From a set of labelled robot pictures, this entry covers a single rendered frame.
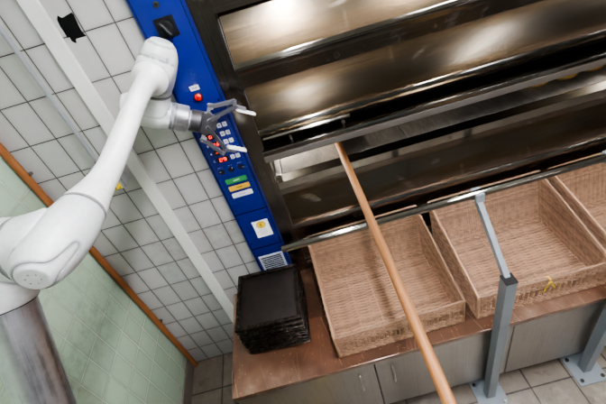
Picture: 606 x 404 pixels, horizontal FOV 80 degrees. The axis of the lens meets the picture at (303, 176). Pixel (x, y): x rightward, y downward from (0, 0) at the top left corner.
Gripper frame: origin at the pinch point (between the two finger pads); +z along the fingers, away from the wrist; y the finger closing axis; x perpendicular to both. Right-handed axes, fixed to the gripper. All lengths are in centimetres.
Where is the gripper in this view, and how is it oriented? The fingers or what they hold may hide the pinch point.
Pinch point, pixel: (247, 131)
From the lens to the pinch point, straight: 130.9
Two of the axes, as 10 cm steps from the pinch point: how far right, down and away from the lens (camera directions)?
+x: 3.2, 3.6, -8.7
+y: -2.7, 9.2, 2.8
